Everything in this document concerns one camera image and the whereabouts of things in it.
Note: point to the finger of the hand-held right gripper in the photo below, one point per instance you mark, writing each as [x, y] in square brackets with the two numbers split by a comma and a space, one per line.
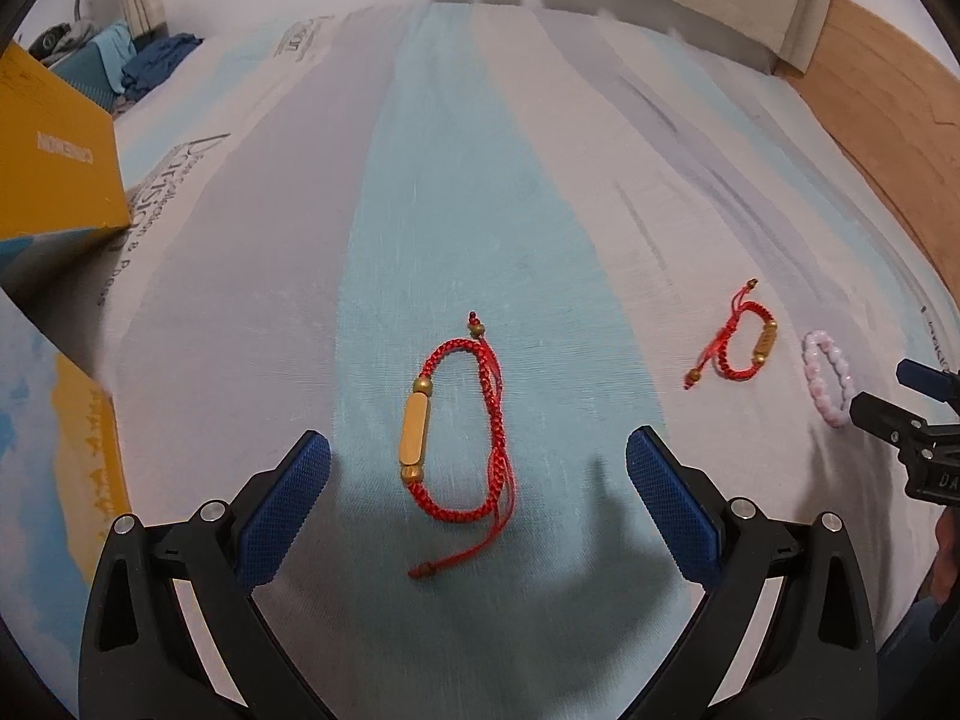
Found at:
[930, 381]
[881, 412]

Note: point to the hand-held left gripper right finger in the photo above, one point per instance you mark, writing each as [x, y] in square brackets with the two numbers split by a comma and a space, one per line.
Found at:
[675, 506]

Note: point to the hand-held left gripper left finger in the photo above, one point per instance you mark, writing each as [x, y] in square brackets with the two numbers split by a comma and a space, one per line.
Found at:
[279, 510]

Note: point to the blue and yellow cardboard box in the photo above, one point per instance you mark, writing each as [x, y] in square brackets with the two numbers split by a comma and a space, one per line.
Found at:
[52, 150]

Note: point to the person's right hand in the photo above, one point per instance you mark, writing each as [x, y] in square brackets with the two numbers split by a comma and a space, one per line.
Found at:
[949, 562]

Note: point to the wooden headboard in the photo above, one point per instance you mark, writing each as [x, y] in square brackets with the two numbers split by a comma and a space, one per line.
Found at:
[885, 105]

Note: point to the striped bed sheet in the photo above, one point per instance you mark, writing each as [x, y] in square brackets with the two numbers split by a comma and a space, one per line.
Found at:
[525, 202]

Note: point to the dark blue cloth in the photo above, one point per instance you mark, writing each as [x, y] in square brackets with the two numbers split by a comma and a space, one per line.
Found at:
[161, 60]

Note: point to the teal suitcase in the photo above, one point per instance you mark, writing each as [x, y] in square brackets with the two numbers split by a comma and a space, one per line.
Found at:
[94, 64]

